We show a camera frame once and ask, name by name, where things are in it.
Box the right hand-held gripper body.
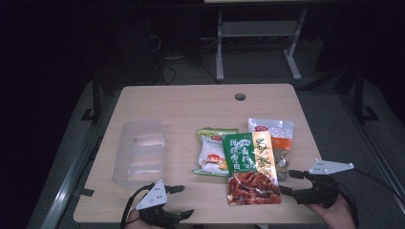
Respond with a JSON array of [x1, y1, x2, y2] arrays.
[[291, 157, 355, 209]]

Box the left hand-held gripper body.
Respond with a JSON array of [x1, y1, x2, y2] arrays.
[[136, 179, 182, 229]]

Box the green and orange snack packet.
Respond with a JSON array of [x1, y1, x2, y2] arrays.
[[222, 130, 283, 206]]

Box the clear snack packet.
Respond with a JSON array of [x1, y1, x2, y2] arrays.
[[247, 117, 294, 181]]

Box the clear plastic container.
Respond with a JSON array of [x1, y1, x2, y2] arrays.
[[111, 118, 168, 192]]

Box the white and green snack packet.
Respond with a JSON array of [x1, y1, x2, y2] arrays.
[[192, 127, 240, 177]]

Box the person's right hand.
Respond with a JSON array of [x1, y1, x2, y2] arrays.
[[307, 194, 356, 229]]

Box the person's left hand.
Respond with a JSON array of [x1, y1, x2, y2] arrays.
[[124, 209, 153, 229]]

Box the black metal stand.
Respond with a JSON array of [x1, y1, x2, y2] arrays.
[[352, 65, 380, 124], [80, 71, 103, 125]]

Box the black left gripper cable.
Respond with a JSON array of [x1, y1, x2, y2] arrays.
[[119, 183, 156, 229]]

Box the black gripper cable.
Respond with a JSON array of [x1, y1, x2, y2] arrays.
[[337, 167, 405, 229], [119, 183, 156, 229]]

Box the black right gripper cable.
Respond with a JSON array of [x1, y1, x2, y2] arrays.
[[337, 167, 405, 229]]

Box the black table edge bracket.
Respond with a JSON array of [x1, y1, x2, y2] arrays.
[[78, 187, 96, 198]]

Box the aluminium floor rail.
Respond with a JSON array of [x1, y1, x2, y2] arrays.
[[338, 92, 405, 204], [40, 92, 122, 229]]

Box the black floor cables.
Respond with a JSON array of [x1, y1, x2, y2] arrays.
[[147, 33, 222, 86]]

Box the white metal desk frame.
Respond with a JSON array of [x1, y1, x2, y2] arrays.
[[203, 0, 309, 82]]

